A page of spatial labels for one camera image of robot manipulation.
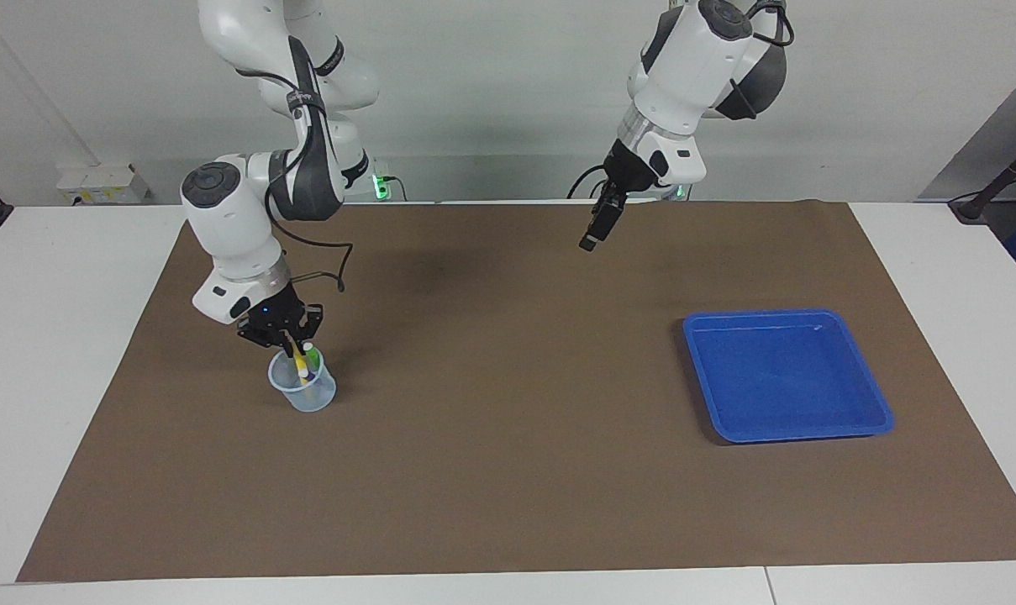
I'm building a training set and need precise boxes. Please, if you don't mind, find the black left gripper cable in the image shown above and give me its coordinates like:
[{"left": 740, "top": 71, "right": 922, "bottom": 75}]
[{"left": 746, "top": 0, "right": 797, "bottom": 48}]

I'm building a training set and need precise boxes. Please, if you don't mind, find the brown table mat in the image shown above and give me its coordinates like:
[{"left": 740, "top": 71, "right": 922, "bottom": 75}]
[{"left": 16, "top": 200, "right": 1016, "bottom": 583}]

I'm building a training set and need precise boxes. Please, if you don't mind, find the clear plastic cup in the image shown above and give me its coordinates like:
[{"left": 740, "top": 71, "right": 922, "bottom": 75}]
[{"left": 269, "top": 346, "right": 338, "bottom": 413}]

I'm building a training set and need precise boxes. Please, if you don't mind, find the black base power cable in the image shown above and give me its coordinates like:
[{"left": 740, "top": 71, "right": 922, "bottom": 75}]
[{"left": 568, "top": 164, "right": 611, "bottom": 201}]

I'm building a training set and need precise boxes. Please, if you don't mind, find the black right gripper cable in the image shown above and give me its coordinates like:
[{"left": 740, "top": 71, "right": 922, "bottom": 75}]
[{"left": 258, "top": 71, "right": 355, "bottom": 294}]

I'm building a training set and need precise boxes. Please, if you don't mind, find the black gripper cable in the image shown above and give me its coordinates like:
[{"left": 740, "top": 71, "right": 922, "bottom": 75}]
[
  {"left": 258, "top": 71, "right": 355, "bottom": 294},
  {"left": 746, "top": 0, "right": 797, "bottom": 48}
]

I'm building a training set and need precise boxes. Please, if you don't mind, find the white wall socket box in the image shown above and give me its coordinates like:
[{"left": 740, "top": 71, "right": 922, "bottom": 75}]
[{"left": 56, "top": 163, "right": 150, "bottom": 205}]

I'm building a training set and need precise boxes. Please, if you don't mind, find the black stand pole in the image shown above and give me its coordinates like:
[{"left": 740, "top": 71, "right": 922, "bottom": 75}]
[{"left": 949, "top": 134, "right": 1016, "bottom": 224}]

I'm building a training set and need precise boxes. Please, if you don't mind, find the blue plastic tray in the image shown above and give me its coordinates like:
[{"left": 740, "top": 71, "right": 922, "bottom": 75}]
[{"left": 682, "top": 308, "right": 896, "bottom": 445}]

